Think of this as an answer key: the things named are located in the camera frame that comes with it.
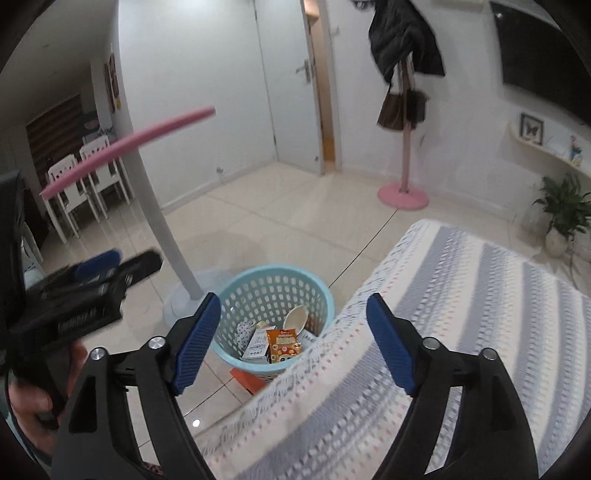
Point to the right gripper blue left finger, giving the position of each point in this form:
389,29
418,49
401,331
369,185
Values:
96,438

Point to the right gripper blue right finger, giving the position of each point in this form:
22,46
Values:
492,437

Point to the polka dot paper wrapper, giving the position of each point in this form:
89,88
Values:
243,334

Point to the orange snack packet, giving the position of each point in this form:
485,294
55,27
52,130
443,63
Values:
283,345

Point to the white blue milk carton box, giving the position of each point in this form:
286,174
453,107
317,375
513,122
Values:
257,351

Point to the person left hand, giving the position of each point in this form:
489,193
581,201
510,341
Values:
28,402

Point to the white dining chair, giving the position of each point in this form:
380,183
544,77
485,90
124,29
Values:
89,190

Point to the pink top side table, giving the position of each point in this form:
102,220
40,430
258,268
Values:
192,286

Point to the striped woven tablecloth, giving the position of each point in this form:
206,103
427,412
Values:
334,413

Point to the orange floor item under basket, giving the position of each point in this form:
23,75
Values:
252,382

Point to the green potted plant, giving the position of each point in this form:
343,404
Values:
569,210

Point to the pink coat stand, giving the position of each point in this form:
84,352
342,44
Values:
402,195

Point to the framed butterfly picture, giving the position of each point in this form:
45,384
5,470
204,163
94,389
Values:
531,129

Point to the brown handbag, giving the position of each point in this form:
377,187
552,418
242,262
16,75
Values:
407,106

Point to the white door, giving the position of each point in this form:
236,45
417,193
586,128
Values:
290,83

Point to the black hanging coat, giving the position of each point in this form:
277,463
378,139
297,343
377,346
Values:
399,30

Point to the white curved wall shelf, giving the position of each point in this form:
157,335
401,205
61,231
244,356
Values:
581,168

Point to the black wall television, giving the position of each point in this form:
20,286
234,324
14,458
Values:
538,58

